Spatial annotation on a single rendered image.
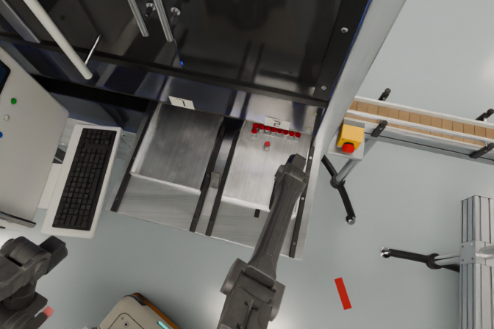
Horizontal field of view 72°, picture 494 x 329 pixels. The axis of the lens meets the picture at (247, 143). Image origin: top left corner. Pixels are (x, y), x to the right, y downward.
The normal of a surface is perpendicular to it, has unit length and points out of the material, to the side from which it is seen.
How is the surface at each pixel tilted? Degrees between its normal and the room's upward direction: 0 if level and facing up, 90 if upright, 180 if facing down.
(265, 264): 35
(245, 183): 0
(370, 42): 90
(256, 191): 0
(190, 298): 0
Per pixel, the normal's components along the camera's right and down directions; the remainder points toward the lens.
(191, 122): -0.01, -0.39
